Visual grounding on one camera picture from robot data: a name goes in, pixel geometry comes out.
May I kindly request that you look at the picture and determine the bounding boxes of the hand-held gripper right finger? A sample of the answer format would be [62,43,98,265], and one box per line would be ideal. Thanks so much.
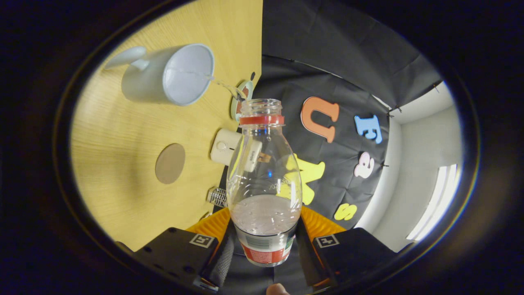
[296,206,398,288]

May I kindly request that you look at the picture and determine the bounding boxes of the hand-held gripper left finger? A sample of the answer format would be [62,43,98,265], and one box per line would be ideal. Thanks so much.
[133,207,237,292]

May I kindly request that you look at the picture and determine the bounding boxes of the round brown coaster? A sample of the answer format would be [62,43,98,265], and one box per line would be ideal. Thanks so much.
[155,143,186,185]

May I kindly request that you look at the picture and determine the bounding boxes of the clear juice bottle red label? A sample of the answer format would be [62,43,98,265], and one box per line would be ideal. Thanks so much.
[226,98,303,268]

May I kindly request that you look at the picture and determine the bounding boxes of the white cup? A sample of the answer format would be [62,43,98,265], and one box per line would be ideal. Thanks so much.
[104,43,215,107]

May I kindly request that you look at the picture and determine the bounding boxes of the long ceiling light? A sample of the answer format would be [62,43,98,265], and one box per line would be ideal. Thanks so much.
[406,164,461,241]

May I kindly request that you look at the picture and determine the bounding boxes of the white toaster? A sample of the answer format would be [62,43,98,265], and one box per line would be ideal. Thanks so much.
[210,129,262,172]

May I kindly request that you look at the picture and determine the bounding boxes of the wooden table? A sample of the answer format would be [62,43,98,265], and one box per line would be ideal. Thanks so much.
[70,0,263,252]

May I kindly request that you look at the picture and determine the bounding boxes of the pale green plate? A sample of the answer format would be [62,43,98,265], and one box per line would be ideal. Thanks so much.
[230,80,254,122]

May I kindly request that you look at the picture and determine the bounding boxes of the black backdrop cloth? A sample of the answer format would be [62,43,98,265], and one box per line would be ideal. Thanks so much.
[217,0,445,230]

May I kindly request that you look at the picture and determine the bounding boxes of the metal wire basket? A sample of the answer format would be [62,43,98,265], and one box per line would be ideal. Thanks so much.
[207,187,228,208]

